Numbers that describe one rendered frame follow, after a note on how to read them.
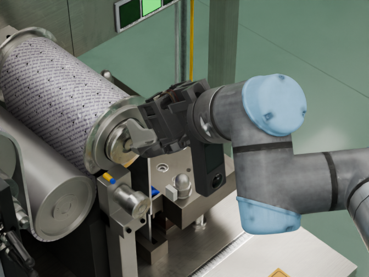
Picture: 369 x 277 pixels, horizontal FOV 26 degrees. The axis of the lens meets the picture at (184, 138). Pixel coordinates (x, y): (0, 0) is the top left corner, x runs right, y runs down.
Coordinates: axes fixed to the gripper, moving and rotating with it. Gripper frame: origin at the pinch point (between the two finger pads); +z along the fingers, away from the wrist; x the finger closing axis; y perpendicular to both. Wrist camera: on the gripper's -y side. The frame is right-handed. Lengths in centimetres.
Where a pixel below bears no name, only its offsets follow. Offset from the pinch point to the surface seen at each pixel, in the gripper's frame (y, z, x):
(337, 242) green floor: -84, 95, -99
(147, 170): -6.4, 11.6, -3.8
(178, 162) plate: -10.9, 21.9, -15.9
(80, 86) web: 12.4, 5.6, 2.9
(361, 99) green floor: -58, 125, -165
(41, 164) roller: 4.6, 8.5, 13.8
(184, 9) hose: 12, 58, -59
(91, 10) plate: 22.2, 29.9, -19.0
